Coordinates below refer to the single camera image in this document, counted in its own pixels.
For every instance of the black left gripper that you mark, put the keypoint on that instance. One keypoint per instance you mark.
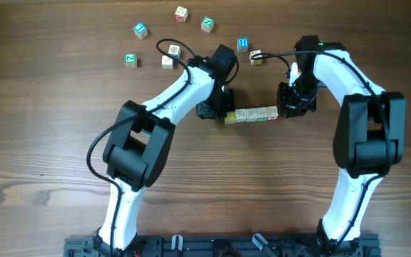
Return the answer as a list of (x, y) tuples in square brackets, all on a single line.
[(203, 111)]

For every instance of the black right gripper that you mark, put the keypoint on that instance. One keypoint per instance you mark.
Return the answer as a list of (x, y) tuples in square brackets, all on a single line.
[(287, 105)]

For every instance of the yellow letter block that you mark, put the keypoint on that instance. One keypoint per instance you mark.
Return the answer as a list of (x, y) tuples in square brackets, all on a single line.
[(230, 118)]

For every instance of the plain wooden block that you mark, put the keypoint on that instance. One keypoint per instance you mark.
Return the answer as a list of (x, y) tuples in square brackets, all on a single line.
[(240, 115)]

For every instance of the red A letter block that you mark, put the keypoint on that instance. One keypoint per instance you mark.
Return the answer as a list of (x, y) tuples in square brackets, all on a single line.
[(272, 112)]

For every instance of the wooden fish nine block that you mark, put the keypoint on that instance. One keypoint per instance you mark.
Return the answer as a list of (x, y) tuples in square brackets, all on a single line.
[(251, 115)]

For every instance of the green sided wooden block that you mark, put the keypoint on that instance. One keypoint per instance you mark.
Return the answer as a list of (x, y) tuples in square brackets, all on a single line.
[(262, 114)]

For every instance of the yellow sided picture block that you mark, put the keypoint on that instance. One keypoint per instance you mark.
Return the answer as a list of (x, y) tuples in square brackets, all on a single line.
[(256, 57)]

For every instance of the blue H letter block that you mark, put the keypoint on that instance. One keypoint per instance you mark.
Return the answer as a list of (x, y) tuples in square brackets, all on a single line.
[(242, 44)]

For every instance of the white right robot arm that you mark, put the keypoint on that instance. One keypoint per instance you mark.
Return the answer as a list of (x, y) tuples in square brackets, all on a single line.
[(369, 135)]

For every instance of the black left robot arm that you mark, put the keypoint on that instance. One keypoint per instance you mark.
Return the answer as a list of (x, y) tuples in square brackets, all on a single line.
[(141, 138)]

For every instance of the wooden picture block centre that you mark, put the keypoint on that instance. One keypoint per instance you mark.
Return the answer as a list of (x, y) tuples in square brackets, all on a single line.
[(167, 62)]

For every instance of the blue sided picture block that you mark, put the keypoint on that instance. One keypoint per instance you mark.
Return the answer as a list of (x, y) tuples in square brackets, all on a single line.
[(174, 51)]

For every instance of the green N block top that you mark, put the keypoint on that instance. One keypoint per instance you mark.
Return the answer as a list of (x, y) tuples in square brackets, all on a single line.
[(207, 24)]

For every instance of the red letter block top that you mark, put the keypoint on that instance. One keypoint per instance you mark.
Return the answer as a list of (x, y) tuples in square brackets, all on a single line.
[(181, 14)]

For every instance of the green Z letter block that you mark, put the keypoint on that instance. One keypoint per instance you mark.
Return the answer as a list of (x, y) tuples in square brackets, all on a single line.
[(130, 60)]

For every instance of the blue I letter block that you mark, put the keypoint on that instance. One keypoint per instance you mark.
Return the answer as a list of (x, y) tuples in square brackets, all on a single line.
[(140, 30)]

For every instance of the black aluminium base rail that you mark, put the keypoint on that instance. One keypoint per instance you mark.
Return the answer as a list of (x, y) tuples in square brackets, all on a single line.
[(304, 244)]

